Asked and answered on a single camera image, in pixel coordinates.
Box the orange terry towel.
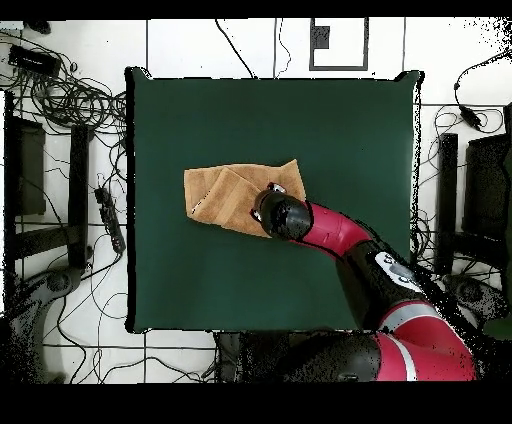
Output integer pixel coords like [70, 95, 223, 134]
[183, 158, 307, 239]

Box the dark green table cloth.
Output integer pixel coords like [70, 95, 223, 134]
[124, 67, 425, 334]

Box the black power strip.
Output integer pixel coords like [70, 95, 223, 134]
[94, 186, 127, 254]

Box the black inline power adapter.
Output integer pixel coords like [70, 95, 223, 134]
[459, 105, 483, 131]

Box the black rectangular box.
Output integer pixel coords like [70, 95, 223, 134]
[8, 44, 62, 77]

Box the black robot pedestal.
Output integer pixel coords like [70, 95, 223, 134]
[213, 330, 293, 383]

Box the black floor cable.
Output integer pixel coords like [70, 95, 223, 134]
[214, 18, 256, 79]

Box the grey square floor frame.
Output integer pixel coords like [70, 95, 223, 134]
[308, 17, 370, 72]

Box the black frame stand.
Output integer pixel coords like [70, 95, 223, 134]
[434, 102, 512, 277]
[3, 90, 94, 273]

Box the dark grey pedestal leg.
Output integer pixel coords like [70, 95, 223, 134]
[441, 273, 511, 321]
[7, 266, 85, 383]

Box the black cable tangle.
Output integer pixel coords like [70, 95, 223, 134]
[0, 31, 129, 137]

